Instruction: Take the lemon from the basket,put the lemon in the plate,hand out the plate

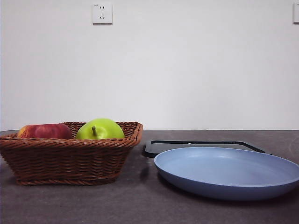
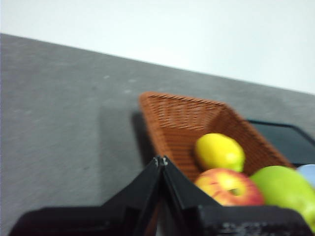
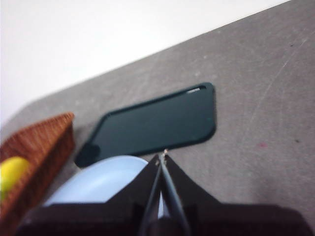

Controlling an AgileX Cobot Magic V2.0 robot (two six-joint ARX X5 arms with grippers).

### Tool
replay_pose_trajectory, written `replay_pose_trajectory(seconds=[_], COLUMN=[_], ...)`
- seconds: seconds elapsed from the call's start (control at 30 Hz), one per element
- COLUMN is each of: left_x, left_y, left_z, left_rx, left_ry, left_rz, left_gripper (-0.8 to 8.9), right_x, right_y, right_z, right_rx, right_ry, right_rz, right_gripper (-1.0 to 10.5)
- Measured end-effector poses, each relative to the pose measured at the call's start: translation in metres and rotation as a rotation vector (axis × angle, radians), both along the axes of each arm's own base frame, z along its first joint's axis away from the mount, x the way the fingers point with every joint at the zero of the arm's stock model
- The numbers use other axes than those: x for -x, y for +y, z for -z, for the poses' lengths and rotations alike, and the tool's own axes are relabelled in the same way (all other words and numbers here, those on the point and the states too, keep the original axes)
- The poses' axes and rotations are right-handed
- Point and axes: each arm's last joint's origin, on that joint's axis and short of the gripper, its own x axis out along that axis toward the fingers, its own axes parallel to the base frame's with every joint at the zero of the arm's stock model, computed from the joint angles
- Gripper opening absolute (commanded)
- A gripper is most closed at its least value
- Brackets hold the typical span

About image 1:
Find blue round plate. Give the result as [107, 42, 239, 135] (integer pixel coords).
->
[154, 147, 299, 202]

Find brown wicker basket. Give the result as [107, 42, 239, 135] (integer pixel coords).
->
[0, 121, 143, 186]

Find black rectangular tray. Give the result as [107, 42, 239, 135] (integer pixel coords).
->
[142, 140, 273, 157]

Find green apple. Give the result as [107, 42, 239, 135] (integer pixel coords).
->
[75, 118, 125, 140]

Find red apple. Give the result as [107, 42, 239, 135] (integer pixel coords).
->
[17, 123, 72, 140]

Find white wall power socket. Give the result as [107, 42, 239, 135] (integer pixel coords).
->
[92, 3, 113, 25]

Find white wall switch plate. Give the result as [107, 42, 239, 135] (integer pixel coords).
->
[292, 3, 299, 24]

